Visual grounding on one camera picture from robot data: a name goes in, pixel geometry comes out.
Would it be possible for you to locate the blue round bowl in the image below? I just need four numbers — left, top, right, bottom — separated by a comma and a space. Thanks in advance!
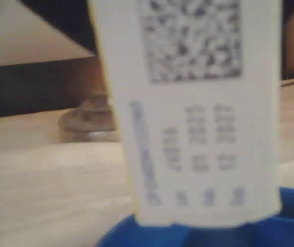
95, 186, 294, 247

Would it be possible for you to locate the dark wooden furniture board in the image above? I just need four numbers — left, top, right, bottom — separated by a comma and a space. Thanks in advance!
0, 58, 104, 120

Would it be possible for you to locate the white wrinkled table cloth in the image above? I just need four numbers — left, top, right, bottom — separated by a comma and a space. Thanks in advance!
0, 77, 294, 247

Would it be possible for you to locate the yellow rectangular box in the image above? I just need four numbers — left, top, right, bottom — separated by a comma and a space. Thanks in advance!
87, 0, 284, 228

